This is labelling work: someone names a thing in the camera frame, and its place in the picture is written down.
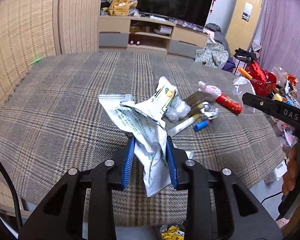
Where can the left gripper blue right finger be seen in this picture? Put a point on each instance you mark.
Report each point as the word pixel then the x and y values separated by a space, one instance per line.
pixel 217 202

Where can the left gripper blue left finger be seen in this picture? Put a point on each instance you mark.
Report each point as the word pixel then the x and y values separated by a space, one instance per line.
pixel 60 214

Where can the red cap bottle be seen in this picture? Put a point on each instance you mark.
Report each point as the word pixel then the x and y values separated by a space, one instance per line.
pixel 229 104

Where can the yellow wrapper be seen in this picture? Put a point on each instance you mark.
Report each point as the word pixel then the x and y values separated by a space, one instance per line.
pixel 172 233

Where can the olive green wrapper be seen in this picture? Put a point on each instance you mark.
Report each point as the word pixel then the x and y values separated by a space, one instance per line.
pixel 195 101

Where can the white tube stick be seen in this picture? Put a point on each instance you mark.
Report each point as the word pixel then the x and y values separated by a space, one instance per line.
pixel 185 124

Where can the clear plastic bag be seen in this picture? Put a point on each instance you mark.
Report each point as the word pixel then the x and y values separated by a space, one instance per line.
pixel 177 109

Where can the white foil bag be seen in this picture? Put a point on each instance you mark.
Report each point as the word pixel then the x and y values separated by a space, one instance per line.
pixel 144 121

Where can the blue small cylinder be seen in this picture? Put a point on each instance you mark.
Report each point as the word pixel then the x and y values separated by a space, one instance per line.
pixel 201 125

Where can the person's right hand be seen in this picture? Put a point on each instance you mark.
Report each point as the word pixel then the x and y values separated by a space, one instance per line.
pixel 293 169

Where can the orange toy stick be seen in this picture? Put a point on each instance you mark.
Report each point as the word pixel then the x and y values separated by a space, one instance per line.
pixel 245 73

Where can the purple curtain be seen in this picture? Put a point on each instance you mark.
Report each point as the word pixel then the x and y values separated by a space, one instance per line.
pixel 281 37

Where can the floral green cloth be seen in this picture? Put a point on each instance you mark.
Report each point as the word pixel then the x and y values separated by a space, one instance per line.
pixel 213 55

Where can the beige standing air conditioner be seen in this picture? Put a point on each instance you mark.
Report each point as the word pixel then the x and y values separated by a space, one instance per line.
pixel 243 24

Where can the black flat television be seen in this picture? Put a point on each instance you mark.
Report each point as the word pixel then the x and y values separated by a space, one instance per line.
pixel 192 11

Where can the wooden tv cabinet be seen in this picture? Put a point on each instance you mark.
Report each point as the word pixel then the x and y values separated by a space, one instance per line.
pixel 147 35

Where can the bamboo folding screen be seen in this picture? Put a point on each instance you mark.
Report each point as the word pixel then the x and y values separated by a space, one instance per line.
pixel 32 29

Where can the yellow backpack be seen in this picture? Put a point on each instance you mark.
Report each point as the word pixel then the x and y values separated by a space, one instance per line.
pixel 119 8

